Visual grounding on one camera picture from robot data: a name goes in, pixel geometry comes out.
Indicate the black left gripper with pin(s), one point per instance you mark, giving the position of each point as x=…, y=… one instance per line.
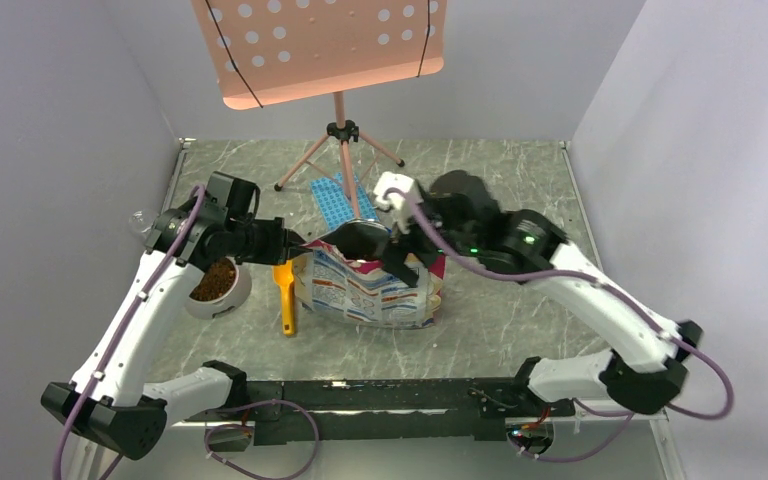
x=281, y=243

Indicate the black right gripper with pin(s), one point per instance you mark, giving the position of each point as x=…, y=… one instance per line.
x=395, y=254

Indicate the yellow plastic scoop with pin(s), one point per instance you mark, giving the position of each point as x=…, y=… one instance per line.
x=284, y=279

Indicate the pink pet food bag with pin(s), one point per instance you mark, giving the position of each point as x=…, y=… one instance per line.
x=339, y=278

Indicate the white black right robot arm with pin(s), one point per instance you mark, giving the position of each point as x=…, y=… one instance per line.
x=642, y=369

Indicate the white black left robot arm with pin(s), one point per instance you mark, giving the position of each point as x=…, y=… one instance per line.
x=109, y=400

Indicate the grey double bowl feeder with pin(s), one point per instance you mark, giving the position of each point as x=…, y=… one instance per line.
x=225, y=287

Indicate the clear water bottle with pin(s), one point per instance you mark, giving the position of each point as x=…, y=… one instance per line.
x=141, y=223

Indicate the pink music stand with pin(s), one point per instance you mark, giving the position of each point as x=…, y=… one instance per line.
x=271, y=52

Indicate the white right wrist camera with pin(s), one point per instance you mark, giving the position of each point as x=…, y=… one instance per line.
x=389, y=195

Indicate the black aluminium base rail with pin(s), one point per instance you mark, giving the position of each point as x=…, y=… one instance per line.
x=484, y=409

